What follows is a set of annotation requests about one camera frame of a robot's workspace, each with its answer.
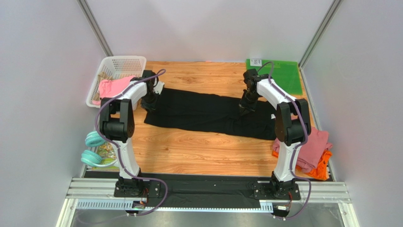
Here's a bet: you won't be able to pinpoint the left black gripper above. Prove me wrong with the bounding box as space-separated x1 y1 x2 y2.
140 89 162 114

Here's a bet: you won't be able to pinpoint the black floral t shirt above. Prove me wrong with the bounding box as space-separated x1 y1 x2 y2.
144 88 276 140

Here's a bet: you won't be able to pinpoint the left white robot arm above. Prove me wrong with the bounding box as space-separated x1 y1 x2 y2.
95 69 166 185

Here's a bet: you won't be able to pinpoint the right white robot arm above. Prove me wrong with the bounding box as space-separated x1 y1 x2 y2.
239 69 311 192

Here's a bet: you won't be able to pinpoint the white label sticker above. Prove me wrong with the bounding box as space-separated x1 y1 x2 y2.
250 59 263 67

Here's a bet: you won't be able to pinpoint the light pink shirt in basket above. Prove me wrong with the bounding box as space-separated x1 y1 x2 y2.
92 75 136 105

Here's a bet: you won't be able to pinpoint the white plastic basket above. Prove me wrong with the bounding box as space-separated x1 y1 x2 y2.
86 55 147 108

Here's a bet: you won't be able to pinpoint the beige cloth in basket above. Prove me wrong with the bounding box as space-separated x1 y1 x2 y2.
93 72 114 102

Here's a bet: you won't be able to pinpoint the green snack bowl package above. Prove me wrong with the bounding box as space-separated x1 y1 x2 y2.
92 142 119 171

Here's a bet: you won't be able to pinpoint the folded pink t shirt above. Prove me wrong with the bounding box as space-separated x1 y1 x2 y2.
272 127 334 174

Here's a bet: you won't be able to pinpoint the teal headphones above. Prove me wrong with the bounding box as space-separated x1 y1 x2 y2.
80 131 117 168

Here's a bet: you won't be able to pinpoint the folded orange t shirt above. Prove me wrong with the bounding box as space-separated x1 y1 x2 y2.
272 149 333 181

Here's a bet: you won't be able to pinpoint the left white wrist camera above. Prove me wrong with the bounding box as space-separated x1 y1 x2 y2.
153 81 165 95

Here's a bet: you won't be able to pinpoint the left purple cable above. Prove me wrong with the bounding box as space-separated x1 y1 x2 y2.
94 68 169 209

